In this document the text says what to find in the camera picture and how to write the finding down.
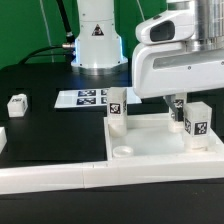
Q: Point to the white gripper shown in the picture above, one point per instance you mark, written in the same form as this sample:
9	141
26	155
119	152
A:
162	65

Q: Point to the white square table top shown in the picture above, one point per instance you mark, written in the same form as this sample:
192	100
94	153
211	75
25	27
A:
148	137

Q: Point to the white plate with fiducial tags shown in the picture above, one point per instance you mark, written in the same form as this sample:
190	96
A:
91	97

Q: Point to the white L-shaped obstacle fence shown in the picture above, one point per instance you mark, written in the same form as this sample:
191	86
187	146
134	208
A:
104	173

